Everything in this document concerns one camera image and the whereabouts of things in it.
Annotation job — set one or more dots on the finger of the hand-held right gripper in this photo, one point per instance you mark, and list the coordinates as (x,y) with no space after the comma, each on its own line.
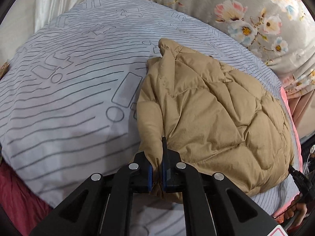
(301,183)

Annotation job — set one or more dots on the pink cloth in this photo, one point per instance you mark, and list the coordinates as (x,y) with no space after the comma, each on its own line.
(294,127)

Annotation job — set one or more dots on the person's right hand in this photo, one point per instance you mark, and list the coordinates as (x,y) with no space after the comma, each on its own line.
(296,211)

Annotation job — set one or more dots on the grey striped bed sheet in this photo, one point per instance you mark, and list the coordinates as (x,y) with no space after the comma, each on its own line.
(73,91)

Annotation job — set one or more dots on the red patterned cloth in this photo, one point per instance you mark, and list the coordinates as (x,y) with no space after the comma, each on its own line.
(17,196)

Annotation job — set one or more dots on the tan quilted puffer jacket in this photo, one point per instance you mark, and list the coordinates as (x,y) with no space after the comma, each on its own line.
(216,118)

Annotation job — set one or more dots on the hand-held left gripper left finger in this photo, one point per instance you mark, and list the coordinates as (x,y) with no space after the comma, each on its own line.
(150,179)

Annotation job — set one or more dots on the grey floral blanket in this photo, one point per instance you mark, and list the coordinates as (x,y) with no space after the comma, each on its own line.
(221,2)

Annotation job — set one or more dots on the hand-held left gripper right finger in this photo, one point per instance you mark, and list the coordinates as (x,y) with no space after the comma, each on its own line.
(164,179)

